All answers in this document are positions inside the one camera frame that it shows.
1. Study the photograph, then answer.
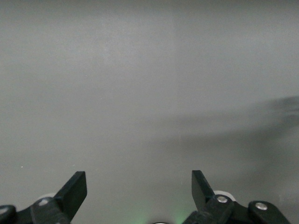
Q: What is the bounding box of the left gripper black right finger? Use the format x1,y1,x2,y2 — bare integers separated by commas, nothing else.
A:
182,170,292,224

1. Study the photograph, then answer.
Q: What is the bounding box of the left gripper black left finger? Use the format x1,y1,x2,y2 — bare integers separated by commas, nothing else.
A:
0,171,88,224

